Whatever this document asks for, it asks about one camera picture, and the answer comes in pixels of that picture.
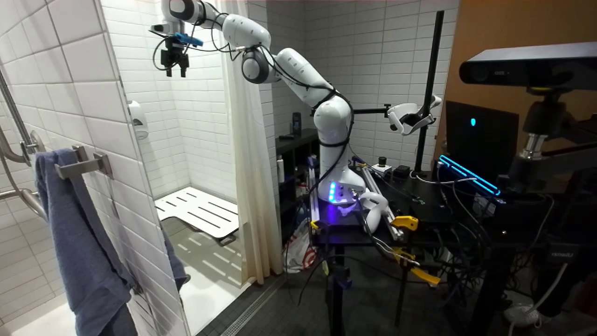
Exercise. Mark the black shelf unit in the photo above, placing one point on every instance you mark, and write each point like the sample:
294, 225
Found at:
292, 156

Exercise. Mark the black robot stand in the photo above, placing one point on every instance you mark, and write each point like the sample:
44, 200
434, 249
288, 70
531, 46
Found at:
335, 292

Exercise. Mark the black work table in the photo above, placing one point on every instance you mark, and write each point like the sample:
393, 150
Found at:
432, 208

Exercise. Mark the metal towel hook bracket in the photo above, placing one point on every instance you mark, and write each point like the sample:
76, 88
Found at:
81, 167

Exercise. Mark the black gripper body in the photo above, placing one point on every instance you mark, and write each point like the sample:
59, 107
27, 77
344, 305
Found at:
174, 55

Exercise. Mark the blue glowing light strip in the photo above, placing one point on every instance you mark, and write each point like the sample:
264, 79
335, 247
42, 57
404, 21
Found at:
471, 176

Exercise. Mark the angled metal grab bar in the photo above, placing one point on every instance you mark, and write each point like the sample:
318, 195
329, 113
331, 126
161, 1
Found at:
16, 152

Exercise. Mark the white plastic bag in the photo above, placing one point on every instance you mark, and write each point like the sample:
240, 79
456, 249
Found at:
299, 249

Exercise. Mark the blue hanging towel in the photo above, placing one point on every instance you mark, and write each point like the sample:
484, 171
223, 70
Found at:
81, 262

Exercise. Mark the white shower curtain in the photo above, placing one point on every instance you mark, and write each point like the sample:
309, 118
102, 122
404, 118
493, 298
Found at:
258, 187

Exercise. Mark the white shower seat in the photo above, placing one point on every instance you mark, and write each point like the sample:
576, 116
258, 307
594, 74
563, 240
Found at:
199, 214

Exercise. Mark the black stereo camera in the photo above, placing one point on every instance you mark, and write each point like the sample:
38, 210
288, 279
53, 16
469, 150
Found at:
525, 64

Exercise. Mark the black monitor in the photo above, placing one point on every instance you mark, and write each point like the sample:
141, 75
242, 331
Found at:
482, 137

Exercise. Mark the black camera stand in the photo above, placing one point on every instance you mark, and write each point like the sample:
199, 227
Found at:
548, 131

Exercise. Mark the small yellow clamp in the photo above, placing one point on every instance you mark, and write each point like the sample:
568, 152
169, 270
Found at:
406, 223

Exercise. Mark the white camera clamp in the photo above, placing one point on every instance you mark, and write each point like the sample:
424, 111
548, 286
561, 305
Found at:
410, 115

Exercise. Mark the steel linear floor drain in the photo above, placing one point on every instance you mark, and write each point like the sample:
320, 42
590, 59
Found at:
240, 309

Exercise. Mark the black vertical pole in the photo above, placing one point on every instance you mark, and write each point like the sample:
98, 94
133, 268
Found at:
432, 62

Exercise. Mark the small dark bottle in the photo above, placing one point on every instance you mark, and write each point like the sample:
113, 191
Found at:
382, 167

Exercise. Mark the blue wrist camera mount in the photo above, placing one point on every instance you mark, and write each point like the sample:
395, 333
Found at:
186, 40

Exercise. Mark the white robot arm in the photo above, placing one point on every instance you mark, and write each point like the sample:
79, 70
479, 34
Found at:
311, 81

